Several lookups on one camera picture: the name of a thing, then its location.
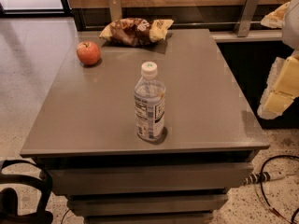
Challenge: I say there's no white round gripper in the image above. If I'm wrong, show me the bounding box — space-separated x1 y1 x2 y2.
257 0 299 119

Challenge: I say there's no clear blue plastic water bottle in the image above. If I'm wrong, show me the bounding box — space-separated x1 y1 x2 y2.
134 62 166 142

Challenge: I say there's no brown chip bag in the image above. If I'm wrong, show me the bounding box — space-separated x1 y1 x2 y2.
99 18 174 47

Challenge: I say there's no striped power strip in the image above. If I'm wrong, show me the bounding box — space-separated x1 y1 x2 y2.
243 171 286 186

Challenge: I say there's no red apple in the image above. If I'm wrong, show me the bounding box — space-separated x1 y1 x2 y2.
77 41 101 65

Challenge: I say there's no grey drawer cabinet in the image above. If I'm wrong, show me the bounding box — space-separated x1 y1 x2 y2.
21 29 268 224

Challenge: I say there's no left metal wall bracket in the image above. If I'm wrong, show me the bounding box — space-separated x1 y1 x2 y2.
108 0 122 21

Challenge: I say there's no black floor cable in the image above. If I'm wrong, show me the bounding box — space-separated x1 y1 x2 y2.
253 154 299 224

